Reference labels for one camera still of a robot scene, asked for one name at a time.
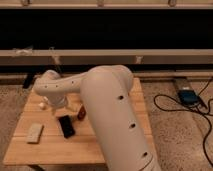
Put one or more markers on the wooden table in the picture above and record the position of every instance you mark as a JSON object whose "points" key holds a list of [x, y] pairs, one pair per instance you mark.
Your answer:
{"points": [[81, 149]]}

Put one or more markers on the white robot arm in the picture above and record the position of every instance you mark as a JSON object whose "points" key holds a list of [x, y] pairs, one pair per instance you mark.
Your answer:
{"points": [[104, 91]]}

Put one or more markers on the black eraser block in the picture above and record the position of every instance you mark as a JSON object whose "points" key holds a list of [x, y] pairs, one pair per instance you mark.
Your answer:
{"points": [[66, 126]]}

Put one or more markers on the blue black power adapter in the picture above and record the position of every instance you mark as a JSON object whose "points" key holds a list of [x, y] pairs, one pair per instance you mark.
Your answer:
{"points": [[188, 97]]}

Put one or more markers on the white tube with cap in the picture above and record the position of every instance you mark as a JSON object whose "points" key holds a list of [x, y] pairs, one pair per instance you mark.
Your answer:
{"points": [[42, 104]]}

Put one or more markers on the beige rectangular sponge block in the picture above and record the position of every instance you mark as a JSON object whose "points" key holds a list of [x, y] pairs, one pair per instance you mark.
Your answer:
{"points": [[34, 133]]}

